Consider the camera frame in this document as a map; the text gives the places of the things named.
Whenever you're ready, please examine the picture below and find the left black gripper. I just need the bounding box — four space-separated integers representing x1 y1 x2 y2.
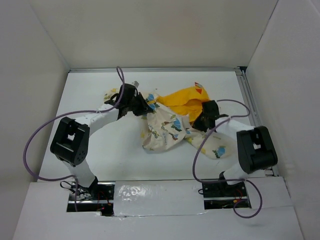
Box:
126 92 153 116

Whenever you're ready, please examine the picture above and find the dinosaur print yellow-lined jacket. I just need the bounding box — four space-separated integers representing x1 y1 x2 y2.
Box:
103 81 236 161

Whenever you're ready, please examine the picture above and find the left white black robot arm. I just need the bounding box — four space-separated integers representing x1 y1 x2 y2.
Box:
50 83 153 200

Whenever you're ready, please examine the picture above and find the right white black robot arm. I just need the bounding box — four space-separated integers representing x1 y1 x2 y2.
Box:
192 99 278 196

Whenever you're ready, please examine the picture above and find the white tape sheet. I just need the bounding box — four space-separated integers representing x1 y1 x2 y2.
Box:
113 180 206 217

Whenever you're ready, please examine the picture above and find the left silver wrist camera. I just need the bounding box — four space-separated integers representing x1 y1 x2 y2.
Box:
132 81 139 88

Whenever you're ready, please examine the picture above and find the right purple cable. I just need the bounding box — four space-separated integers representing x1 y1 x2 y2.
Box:
192 98 263 219

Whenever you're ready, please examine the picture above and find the purple cable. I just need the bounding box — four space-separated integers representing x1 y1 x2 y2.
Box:
192 98 263 219
22 65 126 212

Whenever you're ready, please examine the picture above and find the aluminium frame rail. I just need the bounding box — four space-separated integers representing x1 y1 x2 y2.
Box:
67 65 280 177

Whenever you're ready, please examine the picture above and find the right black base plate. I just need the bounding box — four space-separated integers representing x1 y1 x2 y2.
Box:
198 182 251 210

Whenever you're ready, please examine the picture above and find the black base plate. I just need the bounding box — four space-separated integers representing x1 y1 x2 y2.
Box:
60 181 115 217
198 182 251 210

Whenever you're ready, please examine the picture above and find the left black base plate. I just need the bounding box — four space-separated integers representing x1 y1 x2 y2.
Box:
60 181 115 217

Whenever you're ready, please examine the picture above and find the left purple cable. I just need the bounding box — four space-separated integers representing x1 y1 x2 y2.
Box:
22 65 126 212

